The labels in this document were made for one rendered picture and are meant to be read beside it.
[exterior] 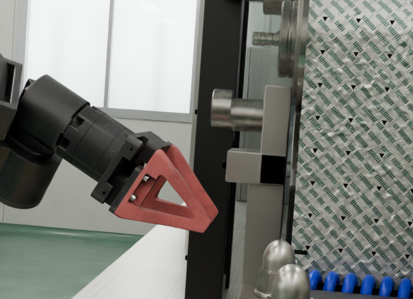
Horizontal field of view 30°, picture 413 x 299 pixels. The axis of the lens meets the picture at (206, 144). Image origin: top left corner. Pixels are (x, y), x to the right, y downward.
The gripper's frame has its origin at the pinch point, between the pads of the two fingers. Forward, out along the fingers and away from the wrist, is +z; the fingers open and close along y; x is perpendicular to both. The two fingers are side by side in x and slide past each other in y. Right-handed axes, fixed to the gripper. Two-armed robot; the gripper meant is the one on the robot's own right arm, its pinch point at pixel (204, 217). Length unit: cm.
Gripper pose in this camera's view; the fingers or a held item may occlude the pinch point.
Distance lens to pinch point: 70.8
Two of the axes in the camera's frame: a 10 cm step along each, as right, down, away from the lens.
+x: 5.5, -8.3, -1.0
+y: -1.1, 0.5, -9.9
